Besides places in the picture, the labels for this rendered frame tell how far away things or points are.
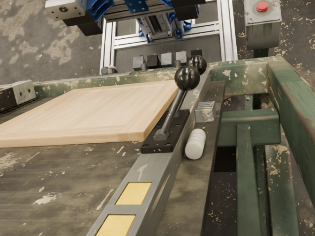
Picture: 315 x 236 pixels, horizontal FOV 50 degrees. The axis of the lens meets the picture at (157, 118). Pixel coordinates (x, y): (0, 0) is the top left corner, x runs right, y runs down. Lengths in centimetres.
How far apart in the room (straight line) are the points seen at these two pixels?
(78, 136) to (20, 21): 244
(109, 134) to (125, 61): 149
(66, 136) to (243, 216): 41
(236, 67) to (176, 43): 98
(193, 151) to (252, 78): 68
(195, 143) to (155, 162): 11
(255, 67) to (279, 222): 51
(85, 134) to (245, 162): 33
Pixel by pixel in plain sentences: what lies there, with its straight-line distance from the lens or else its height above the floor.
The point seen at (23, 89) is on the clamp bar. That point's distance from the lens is 137.
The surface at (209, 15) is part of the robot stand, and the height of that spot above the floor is 21.
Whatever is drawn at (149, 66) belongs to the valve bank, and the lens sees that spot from 142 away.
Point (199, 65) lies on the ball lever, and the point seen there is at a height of 143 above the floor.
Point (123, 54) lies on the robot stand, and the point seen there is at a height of 21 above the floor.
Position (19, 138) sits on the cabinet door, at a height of 134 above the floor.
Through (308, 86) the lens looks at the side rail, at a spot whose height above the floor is 124.
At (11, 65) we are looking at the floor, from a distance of 291.
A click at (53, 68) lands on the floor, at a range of 266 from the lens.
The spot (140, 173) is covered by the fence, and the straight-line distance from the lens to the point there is 44.
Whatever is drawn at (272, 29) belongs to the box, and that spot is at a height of 88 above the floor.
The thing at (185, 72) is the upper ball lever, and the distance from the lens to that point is 48.
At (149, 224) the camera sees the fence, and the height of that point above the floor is 159.
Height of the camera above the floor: 195
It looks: 65 degrees down
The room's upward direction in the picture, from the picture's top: 37 degrees counter-clockwise
